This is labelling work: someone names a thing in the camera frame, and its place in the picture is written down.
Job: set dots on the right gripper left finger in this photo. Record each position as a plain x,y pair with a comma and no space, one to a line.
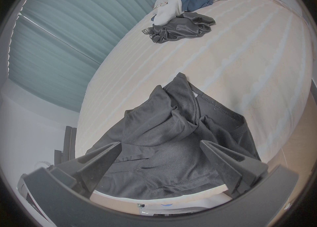
99,169

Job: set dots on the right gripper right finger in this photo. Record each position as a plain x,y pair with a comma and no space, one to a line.
225,169

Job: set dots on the black T-shirt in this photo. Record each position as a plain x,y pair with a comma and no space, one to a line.
173,134

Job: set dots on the bed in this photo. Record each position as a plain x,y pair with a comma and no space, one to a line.
247,60

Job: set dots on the pile of clothes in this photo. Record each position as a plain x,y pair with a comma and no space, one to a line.
173,5

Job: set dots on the black chest of drawers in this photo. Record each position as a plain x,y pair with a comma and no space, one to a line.
68,144

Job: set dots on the blue-green curtain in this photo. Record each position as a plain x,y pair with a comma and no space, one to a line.
86,10
49,60

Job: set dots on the black shiny garment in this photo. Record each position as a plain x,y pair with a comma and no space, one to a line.
178,29

